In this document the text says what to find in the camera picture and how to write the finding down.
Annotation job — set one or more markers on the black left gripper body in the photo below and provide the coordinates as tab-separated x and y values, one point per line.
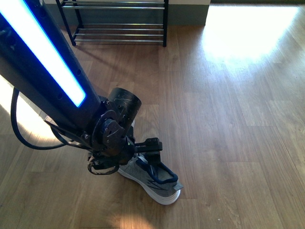
112	143

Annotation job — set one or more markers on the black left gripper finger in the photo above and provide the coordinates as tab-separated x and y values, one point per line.
150	149

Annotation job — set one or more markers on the grey sneaker one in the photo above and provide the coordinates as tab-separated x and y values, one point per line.
159	182

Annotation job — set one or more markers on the black robot arm blue light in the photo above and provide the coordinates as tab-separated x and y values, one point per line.
36	59

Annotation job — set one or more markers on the black metal shoe rack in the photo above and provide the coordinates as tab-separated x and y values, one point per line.
110	21

